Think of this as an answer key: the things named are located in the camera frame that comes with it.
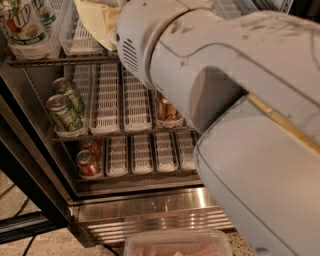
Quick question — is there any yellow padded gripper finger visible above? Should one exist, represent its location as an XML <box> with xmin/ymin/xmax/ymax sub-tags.
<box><xmin>74</xmin><ymin>0</ymin><xmax>122</xmax><ymax>51</ymax></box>

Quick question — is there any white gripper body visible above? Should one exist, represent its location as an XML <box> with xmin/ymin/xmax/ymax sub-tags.
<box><xmin>117</xmin><ymin>0</ymin><xmax>189</xmax><ymax>89</ymax></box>

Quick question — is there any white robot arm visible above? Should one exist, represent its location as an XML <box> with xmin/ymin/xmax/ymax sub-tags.
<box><xmin>74</xmin><ymin>0</ymin><xmax>320</xmax><ymax>256</ymax></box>

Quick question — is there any rear 7up can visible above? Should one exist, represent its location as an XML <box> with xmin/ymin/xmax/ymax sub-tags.
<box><xmin>32</xmin><ymin>0</ymin><xmax>56</xmax><ymax>27</ymax></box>

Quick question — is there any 7up can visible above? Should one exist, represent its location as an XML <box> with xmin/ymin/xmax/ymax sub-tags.
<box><xmin>0</xmin><ymin>0</ymin><xmax>47</xmax><ymax>46</ymax></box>
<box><xmin>32</xmin><ymin>0</ymin><xmax>56</xmax><ymax>27</ymax></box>

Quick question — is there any rear green soda can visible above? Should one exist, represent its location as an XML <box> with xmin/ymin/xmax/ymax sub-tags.
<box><xmin>52</xmin><ymin>77</ymin><xmax>85</xmax><ymax>118</ymax></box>

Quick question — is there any green soda can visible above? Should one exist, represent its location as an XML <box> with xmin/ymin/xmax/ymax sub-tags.
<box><xmin>52</xmin><ymin>77</ymin><xmax>85</xmax><ymax>118</ymax></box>
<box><xmin>46</xmin><ymin>94</ymin><xmax>83</xmax><ymax>132</ymax></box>

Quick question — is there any front 7up can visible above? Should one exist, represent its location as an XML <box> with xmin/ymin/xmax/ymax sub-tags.
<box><xmin>0</xmin><ymin>0</ymin><xmax>47</xmax><ymax>46</ymax></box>

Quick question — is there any front gold soda can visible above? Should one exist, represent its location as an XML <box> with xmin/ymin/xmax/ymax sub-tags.
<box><xmin>157</xmin><ymin>95</ymin><xmax>181</xmax><ymax>122</ymax></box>

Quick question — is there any front green soda can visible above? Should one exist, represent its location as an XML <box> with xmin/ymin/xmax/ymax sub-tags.
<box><xmin>46</xmin><ymin>94</ymin><xmax>83</xmax><ymax>132</ymax></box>

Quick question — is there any stainless steel fridge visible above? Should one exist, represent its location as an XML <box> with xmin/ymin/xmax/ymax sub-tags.
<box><xmin>0</xmin><ymin>0</ymin><xmax>294</xmax><ymax>248</ymax></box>

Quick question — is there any rear red soda can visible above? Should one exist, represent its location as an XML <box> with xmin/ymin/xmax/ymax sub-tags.
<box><xmin>79</xmin><ymin>138</ymin><xmax>101</xmax><ymax>160</ymax></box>

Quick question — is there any red soda can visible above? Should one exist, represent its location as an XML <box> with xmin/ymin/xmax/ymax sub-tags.
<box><xmin>79</xmin><ymin>138</ymin><xmax>101</xmax><ymax>160</ymax></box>
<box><xmin>76</xmin><ymin>150</ymin><xmax>101</xmax><ymax>179</ymax></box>

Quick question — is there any front red soda can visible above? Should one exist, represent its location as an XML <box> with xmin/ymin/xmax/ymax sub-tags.
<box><xmin>76</xmin><ymin>150</ymin><xmax>101</xmax><ymax>179</ymax></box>

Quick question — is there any clear plastic food container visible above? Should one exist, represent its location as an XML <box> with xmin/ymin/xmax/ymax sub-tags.
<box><xmin>124</xmin><ymin>230</ymin><xmax>233</xmax><ymax>256</ymax></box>

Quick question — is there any top wire shelf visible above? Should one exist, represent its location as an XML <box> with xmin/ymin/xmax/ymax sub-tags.
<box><xmin>7</xmin><ymin>56</ymin><xmax>119</xmax><ymax>68</ymax></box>

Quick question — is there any wire shelf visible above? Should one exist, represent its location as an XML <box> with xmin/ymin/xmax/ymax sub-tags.
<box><xmin>52</xmin><ymin>126</ymin><xmax>195</xmax><ymax>142</ymax></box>
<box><xmin>7</xmin><ymin>56</ymin><xmax>119</xmax><ymax>68</ymax></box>

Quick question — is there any middle wire shelf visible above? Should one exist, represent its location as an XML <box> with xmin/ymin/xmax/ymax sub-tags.
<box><xmin>52</xmin><ymin>126</ymin><xmax>195</xmax><ymax>142</ymax></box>

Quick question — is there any black cable on floor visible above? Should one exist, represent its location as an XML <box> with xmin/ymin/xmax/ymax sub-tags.
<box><xmin>21</xmin><ymin>234</ymin><xmax>38</xmax><ymax>256</ymax></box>

